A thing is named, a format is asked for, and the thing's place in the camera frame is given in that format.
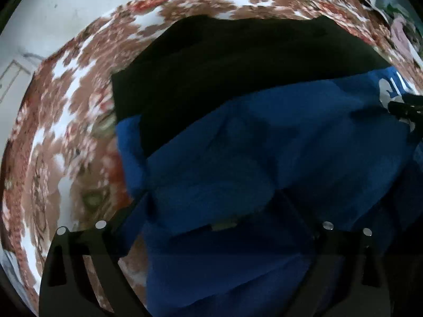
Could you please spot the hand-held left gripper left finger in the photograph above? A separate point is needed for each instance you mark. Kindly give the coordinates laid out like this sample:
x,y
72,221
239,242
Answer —
x,y
112,237

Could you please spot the floral blanket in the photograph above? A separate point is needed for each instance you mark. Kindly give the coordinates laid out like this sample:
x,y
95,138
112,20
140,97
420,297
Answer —
x,y
66,105

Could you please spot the blue and black hooded jacket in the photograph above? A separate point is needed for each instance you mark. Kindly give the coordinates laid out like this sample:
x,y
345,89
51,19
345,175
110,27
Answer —
x,y
264,122

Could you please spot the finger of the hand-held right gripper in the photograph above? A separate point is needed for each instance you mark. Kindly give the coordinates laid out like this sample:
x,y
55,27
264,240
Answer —
x,y
404,109

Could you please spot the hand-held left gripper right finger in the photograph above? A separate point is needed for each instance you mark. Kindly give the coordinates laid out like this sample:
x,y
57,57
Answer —
x,y
330,247

